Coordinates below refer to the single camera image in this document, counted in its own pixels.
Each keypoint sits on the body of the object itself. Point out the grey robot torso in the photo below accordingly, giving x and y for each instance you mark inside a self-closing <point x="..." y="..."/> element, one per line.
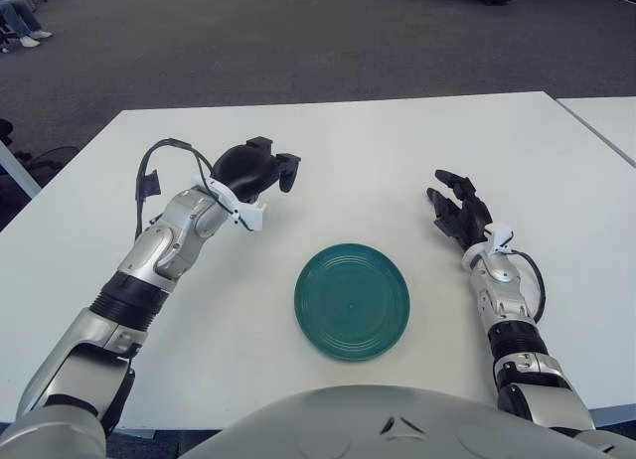
<point x="348" y="424"/>

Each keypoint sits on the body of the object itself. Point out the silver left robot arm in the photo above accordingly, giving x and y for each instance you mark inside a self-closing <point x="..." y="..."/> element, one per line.
<point x="164" y="250"/>

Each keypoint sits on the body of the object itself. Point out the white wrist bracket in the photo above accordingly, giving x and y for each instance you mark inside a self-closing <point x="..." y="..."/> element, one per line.
<point x="502" y="233"/>
<point x="251" y="215"/>

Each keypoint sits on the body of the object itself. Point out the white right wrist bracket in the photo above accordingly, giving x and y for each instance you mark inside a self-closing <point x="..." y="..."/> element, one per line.
<point x="502" y="233"/>

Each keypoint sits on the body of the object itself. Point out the seated person in jeans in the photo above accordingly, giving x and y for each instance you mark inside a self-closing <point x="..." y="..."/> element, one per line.
<point x="20" y="19"/>

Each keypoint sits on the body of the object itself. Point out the white table leg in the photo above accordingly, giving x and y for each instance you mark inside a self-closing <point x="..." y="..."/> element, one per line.
<point x="20" y="173"/>

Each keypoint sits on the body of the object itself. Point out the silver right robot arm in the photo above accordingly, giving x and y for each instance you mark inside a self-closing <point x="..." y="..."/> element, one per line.
<point x="507" y="300"/>

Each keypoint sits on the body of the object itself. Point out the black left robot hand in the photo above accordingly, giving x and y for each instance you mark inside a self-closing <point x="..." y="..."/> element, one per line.
<point x="243" y="168"/>

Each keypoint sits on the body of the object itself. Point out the white table foot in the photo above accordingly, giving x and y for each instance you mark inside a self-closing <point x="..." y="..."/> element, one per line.
<point x="611" y="417"/>

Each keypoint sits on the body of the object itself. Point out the green round plate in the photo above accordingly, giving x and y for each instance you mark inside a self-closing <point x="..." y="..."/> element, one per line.
<point x="350" y="305"/>

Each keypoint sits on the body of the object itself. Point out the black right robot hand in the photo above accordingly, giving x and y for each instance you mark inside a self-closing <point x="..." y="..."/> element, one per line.
<point x="467" y="218"/>

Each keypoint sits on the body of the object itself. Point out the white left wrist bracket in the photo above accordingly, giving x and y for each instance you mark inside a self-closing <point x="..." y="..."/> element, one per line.
<point x="251" y="215"/>

